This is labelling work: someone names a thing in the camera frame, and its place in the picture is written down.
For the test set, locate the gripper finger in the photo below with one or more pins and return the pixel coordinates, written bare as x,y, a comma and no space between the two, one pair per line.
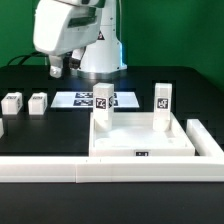
56,66
76,58

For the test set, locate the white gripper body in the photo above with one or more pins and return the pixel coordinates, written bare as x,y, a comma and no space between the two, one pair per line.
65,25

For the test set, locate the white square table top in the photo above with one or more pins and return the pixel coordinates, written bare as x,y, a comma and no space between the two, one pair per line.
132,134

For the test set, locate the white marker plate with tags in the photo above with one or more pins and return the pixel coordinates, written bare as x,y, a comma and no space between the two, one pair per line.
85,100

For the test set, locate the white block at left edge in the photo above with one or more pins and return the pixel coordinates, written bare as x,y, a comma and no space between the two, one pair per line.
1,128

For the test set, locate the white L-shaped obstacle fence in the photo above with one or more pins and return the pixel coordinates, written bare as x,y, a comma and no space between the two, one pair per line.
206,166

